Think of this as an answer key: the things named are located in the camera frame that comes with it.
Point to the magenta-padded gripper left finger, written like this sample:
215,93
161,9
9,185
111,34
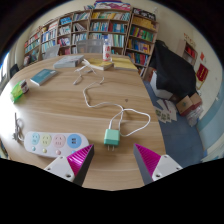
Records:
61,165

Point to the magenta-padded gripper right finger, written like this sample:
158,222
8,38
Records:
163,165

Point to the mint green charger block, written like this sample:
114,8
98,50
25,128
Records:
111,136

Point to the white power strip pastel sockets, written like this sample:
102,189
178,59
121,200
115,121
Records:
53,144

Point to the papers on floor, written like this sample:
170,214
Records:
166,111

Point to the cardboard box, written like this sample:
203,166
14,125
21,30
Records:
186,105

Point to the white box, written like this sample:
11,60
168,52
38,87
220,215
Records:
159,90

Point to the small dark jar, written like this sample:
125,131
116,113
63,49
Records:
24,87

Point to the green plastic bag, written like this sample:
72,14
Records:
16,91

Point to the teal book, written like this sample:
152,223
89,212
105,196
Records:
43,76

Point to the black cloth cover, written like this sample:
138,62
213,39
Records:
173,70

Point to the grey book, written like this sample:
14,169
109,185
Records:
68,61

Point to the dark blue chair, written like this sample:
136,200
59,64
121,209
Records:
14,70

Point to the thick yellow book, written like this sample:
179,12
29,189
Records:
100,64

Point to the flat yellow book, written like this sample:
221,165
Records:
125,63

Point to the window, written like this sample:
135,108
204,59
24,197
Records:
3,68

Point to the small grey mesh chair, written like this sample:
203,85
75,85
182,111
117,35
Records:
51,52

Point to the wide grey mesh chair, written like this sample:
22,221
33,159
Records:
89,46

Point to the clear bottle with red label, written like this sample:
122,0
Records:
106,51

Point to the wooden bookshelf unit with books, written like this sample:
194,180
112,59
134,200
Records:
106,26

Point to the red wall hanging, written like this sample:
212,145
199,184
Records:
202,72

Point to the small wall shelf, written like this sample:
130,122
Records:
188,51

